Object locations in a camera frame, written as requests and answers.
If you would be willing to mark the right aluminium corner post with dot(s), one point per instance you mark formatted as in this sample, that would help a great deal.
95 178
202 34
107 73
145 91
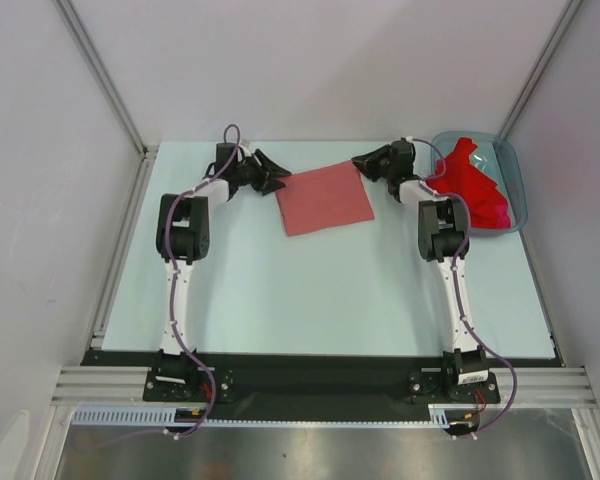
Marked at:
548 52

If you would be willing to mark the salmon pink t shirt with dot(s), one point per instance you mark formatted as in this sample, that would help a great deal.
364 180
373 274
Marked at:
323 198

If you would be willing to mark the grey slotted cable duct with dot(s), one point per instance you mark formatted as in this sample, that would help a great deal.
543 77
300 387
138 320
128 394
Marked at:
406 416

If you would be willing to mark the clear blue plastic bin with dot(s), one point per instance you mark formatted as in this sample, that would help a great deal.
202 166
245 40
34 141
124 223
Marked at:
496 158

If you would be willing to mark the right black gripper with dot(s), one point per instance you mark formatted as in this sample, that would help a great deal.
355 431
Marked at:
366 167

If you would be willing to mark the aluminium corner post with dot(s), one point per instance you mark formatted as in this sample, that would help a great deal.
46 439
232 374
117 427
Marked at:
90 53
548 52

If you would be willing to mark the magenta pink garment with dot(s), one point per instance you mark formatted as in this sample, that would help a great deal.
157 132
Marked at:
500 217

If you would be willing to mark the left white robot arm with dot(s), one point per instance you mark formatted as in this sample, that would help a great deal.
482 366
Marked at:
183 227

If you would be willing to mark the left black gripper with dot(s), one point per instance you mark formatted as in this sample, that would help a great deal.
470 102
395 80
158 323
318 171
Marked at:
264 173

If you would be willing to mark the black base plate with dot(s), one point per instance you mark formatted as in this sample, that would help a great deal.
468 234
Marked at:
180 366

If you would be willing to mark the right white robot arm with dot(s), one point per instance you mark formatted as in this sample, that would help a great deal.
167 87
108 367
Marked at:
443 221

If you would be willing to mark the bright red t shirt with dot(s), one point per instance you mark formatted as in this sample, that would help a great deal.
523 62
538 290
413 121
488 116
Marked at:
456 174

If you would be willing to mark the left aluminium corner post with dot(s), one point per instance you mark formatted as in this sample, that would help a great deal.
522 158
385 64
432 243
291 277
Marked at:
90 53

